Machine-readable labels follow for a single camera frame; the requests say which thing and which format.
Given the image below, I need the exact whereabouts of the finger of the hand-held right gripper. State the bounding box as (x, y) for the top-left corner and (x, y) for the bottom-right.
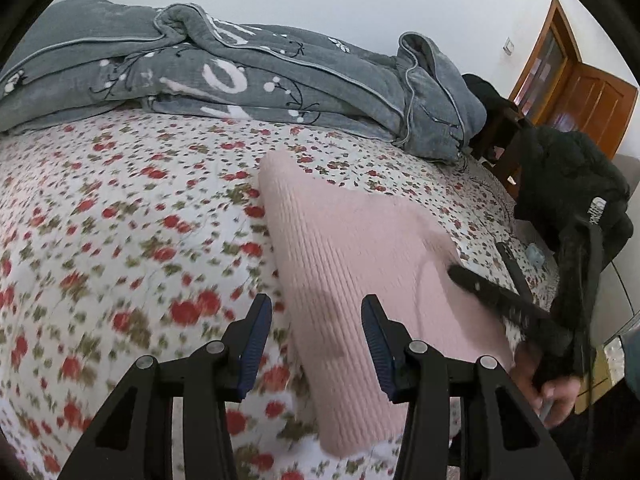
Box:
(447, 263), (552, 330)

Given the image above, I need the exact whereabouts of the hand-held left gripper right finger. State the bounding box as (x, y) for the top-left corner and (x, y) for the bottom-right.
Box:
(361, 294), (576, 480)

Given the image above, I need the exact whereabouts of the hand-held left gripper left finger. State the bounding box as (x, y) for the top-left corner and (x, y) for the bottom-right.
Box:
(60, 294), (274, 480)

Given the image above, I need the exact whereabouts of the pink knitted sweater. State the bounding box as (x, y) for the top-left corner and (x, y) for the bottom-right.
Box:
(259, 150), (516, 457)

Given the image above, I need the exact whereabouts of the person's right hand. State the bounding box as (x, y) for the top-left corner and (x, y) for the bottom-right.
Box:
(514, 344), (582, 429)

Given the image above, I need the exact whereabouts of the black remote control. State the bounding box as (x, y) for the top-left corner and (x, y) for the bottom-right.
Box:
(496, 242), (534, 304)

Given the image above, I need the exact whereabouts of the black jacket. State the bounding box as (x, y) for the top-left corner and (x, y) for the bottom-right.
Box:
(462, 74), (633, 376)

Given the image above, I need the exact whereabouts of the wooden chair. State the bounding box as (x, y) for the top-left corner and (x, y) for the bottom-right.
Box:
(472, 107), (532, 197)

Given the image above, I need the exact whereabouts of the floral bed sheet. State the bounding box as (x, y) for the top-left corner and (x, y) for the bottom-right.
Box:
(0, 110), (561, 480)

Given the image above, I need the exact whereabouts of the wooden door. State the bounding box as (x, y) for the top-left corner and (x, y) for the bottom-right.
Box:
(507, 0), (640, 161)

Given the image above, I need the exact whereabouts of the grey printed blanket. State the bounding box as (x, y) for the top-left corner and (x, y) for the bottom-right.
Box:
(0, 0), (488, 163)

